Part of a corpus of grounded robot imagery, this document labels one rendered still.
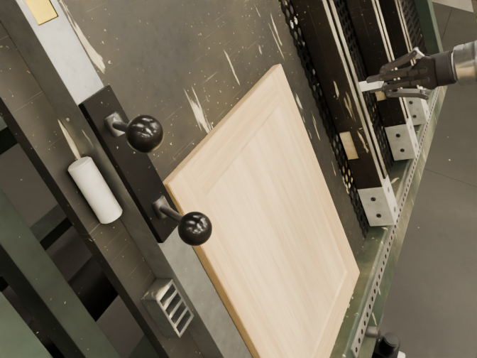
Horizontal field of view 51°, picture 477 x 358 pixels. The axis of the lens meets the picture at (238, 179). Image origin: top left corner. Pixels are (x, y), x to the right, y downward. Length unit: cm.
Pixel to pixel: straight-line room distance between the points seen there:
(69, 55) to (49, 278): 27
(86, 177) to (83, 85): 11
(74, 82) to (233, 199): 35
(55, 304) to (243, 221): 34
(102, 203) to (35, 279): 12
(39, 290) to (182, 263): 18
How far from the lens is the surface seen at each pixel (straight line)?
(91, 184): 60
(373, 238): 140
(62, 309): 67
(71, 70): 60
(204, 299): 73
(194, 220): 54
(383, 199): 137
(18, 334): 53
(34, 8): 59
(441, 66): 122
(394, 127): 165
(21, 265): 64
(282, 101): 102
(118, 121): 58
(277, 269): 94
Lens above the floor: 184
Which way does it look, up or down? 40 degrees down
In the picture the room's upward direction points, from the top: 9 degrees clockwise
